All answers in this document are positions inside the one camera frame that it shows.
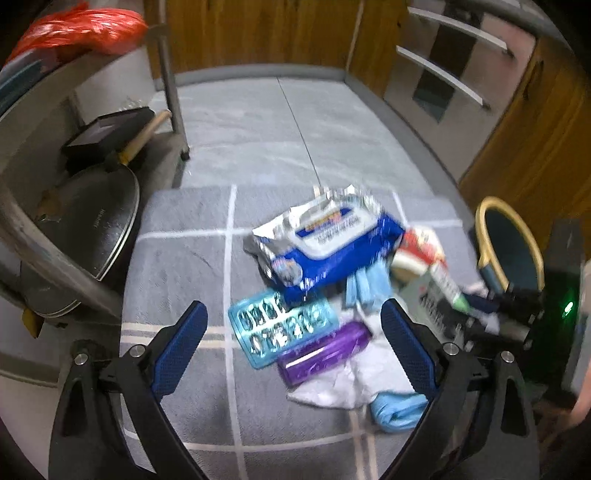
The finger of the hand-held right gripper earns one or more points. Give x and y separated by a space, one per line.
521 297
517 330

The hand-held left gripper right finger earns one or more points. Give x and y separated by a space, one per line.
408 350

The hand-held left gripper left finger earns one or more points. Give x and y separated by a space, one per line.
180 350

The green white medicine box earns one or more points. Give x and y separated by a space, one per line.
434 300

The yellow rimmed blue bin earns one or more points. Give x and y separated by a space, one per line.
508 240

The white paper towel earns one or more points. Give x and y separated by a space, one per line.
341 383

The purple packet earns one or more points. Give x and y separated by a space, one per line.
323 353

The grey checked mat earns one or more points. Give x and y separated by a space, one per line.
184 258

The teal blister pack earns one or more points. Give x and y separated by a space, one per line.
277 327

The red white packet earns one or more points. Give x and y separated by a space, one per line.
418 251

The tall wooden kitchen cabinet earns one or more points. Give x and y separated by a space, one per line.
531 152

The blue white wet wipes pack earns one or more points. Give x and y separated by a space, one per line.
323 249

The metal shelf rack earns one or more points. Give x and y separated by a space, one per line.
60 272

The black flat box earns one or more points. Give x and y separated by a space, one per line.
101 134

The stainless steel oven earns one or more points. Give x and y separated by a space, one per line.
443 69

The narrow wooden kitchen cabinet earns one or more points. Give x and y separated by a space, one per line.
374 41

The long wooden kitchen cabinet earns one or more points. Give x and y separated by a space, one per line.
254 32

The crumpled red plastic bag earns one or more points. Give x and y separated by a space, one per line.
83 27

